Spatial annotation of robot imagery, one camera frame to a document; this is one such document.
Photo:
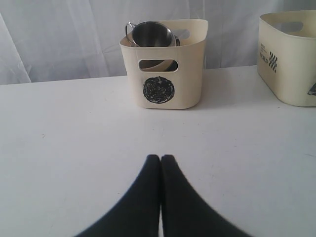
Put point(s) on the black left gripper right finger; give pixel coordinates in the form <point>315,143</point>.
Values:
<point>184,212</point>

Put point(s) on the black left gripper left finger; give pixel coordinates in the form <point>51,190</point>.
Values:
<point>137,213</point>

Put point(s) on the white ceramic bowl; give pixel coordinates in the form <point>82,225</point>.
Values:
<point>155,65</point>

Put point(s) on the cream bin with circle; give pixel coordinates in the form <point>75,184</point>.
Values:
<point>179,89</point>

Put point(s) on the white backdrop curtain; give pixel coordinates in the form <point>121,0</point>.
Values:
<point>46,40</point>

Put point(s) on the cream bin with triangle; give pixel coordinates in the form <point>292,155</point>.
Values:
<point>286,58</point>

